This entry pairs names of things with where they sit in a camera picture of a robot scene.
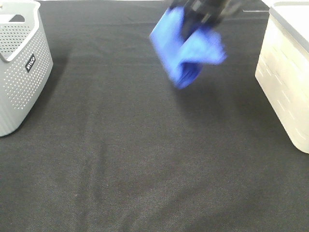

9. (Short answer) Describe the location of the blue microfiber towel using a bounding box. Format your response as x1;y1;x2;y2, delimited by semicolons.
149;7;227;89

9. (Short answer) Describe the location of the white plastic storage bin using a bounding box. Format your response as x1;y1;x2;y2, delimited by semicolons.
255;0;309;153

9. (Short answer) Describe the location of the grey perforated plastic basket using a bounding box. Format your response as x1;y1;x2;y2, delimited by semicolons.
0;0;53;137

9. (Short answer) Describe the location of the black table cloth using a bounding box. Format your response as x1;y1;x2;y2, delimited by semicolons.
0;0;309;232

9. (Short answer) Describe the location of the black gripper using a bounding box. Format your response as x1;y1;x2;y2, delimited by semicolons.
169;0;244;41

